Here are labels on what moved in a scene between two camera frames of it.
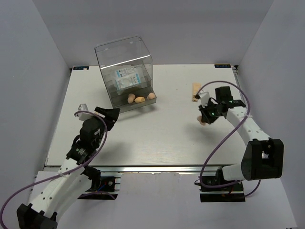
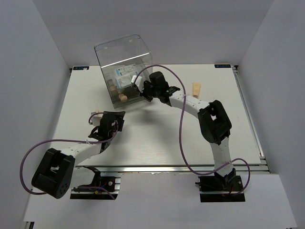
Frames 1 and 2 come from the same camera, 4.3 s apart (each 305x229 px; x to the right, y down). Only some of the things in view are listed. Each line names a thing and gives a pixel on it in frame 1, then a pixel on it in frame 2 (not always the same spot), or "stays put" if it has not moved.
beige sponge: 139,99 → 122,97
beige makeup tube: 196,88 stays put
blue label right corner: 222,66 stays put
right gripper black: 205,118 → 146,85
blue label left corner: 80,68 stays put
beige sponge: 130,99 → 113,88
